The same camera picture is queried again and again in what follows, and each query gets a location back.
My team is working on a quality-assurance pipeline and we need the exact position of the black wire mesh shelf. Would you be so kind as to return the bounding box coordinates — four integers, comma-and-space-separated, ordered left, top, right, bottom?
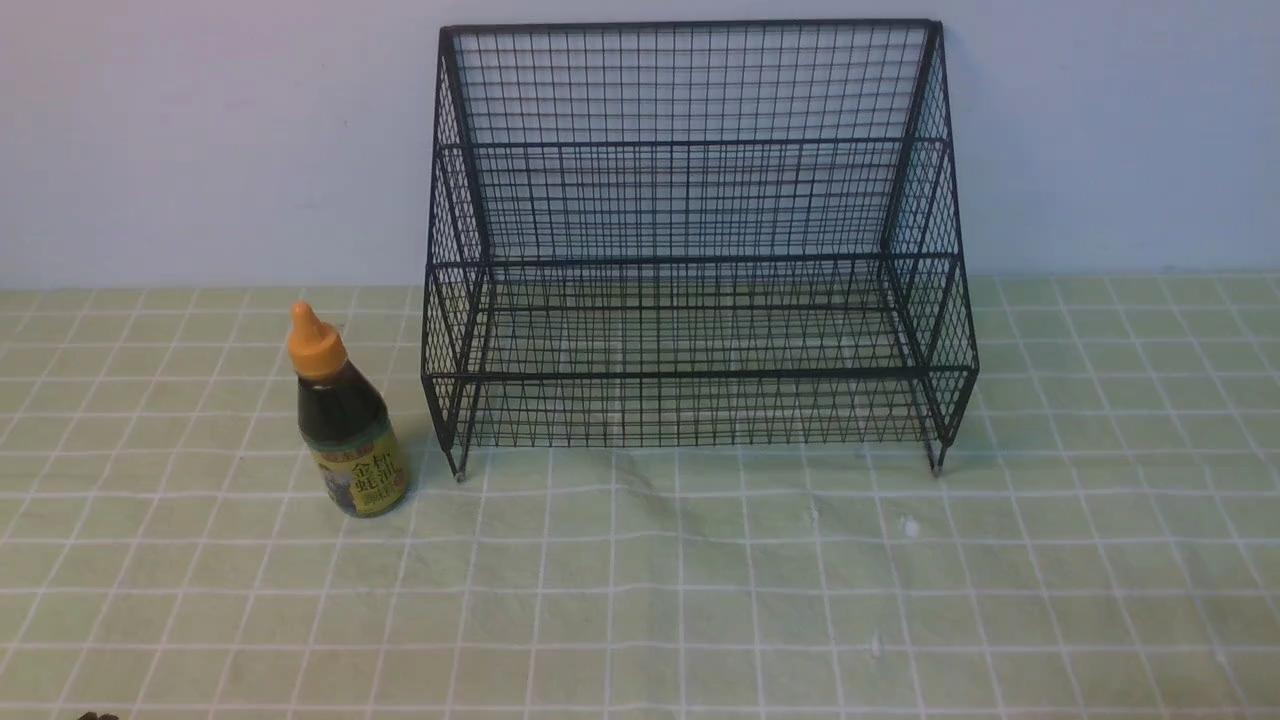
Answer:
420, 18, 980, 480

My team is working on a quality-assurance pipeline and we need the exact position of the dark sauce bottle orange cap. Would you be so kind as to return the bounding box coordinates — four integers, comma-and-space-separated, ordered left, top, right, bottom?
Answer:
285, 301, 410, 518

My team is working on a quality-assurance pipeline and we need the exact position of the green checkered tablecloth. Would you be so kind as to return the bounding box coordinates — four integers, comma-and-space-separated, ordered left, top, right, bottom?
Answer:
1, 275, 1279, 719

